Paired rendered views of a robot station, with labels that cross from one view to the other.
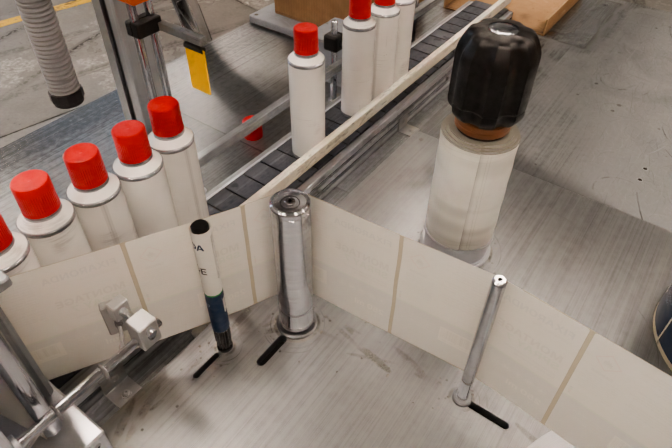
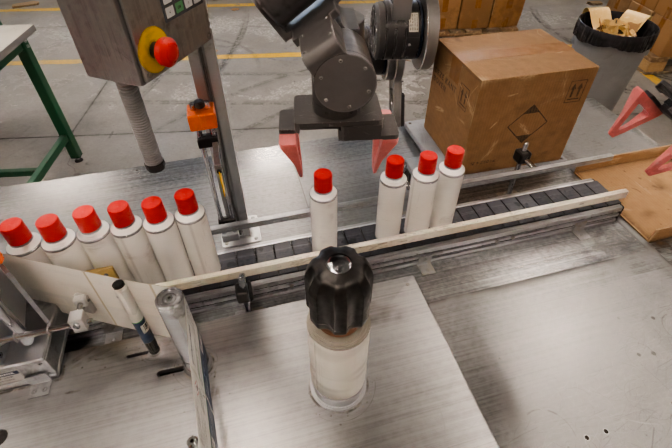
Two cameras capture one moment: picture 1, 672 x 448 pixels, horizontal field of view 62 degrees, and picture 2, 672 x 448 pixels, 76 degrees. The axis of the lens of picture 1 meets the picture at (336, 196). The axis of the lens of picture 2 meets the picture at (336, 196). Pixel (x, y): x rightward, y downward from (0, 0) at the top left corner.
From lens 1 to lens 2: 0.46 m
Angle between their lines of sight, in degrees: 29
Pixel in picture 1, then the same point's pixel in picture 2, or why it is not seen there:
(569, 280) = not seen: outside the picture
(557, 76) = (616, 289)
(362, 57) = (386, 204)
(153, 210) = (159, 250)
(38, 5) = (133, 119)
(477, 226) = (324, 384)
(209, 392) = (123, 371)
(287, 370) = (164, 389)
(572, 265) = not seen: outside the picture
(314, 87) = (320, 214)
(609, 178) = (555, 415)
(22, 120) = not seen: hidden behind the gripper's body
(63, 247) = (92, 251)
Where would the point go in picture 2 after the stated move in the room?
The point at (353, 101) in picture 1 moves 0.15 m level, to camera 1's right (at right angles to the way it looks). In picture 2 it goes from (379, 229) to (443, 266)
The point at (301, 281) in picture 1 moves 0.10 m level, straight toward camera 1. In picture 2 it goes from (179, 345) to (119, 402)
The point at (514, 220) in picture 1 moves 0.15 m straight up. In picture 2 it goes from (401, 395) to (413, 346)
